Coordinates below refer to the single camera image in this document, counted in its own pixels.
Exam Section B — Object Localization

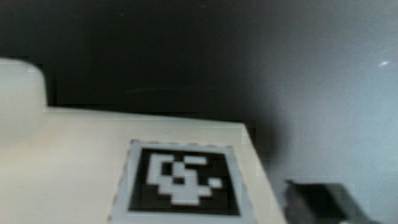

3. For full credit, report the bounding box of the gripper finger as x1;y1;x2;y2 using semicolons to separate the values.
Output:
284;180;382;224

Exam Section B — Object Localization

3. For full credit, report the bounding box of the white drawer tray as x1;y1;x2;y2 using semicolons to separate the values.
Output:
0;58;286;224

